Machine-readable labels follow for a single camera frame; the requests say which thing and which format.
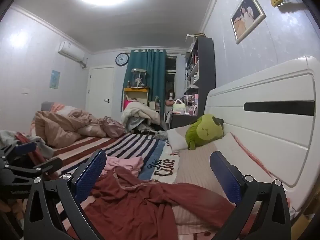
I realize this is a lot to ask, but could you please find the framed wall photo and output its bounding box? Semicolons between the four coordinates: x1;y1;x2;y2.
230;0;266;45

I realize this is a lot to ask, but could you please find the white coat pile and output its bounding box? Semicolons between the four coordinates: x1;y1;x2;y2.
121;101;160;133

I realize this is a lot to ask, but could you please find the red shirt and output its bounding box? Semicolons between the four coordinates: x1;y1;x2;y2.
67;166;253;240

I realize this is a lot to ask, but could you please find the clear display case with figure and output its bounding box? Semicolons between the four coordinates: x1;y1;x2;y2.
129;68;148;89

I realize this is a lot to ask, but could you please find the grey white cloth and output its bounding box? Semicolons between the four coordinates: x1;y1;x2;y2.
0;129;48;153

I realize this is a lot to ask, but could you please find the white bed headboard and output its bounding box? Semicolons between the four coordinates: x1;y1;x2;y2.
204;56;320;212

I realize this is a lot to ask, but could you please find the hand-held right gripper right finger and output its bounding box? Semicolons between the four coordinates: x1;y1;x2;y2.
209;151;292;240

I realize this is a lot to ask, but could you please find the dark bookshelf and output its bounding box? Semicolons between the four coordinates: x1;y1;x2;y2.
184;34;216;115

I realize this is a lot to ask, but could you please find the round wall clock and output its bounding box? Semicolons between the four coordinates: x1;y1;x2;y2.
115;53;129;66

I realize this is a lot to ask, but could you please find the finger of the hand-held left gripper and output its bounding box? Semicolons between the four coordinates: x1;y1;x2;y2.
3;142;38;160
7;157;63;178

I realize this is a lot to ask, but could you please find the pink knitted blanket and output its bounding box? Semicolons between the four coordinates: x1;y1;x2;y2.
172;141;253;233

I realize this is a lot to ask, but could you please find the green plush toy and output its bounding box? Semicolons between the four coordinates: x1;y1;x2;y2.
185;114;225;150

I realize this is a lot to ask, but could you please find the pink garment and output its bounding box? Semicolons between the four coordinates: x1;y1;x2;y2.
100;156;145;180

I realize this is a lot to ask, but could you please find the pink puffy jacket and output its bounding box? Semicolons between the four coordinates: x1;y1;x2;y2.
97;116;126;139

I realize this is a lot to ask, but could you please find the window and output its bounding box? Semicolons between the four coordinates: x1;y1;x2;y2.
165;55;177;89

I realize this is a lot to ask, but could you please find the white and green bag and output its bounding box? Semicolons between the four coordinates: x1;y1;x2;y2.
172;99;186;115

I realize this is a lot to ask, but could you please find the yellow topped shelf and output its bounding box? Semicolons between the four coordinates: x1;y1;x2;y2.
122;87;150;112

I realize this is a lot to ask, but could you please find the striped printed blanket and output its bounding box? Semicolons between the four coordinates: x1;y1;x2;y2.
30;132;181;240

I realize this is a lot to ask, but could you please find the white door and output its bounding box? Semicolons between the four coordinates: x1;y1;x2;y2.
86;66;115;119

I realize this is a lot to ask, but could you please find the teal curtain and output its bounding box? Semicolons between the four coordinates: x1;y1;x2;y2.
124;49;167;120

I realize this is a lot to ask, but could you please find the white air conditioner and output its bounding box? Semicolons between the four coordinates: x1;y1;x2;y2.
58;41;88;63

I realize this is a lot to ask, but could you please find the dark desk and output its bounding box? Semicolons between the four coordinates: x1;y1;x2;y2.
169;111;199;130

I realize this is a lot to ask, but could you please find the small blue wall poster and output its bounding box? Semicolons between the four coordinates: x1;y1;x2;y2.
51;70;61;89

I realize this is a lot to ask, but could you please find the beige duvet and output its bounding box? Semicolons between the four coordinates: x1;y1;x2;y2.
34;102;107;148

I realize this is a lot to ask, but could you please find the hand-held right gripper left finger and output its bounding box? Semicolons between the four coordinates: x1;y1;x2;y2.
23;149;107;240

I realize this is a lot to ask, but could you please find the pink pillow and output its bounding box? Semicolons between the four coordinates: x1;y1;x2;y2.
166;125;194;153

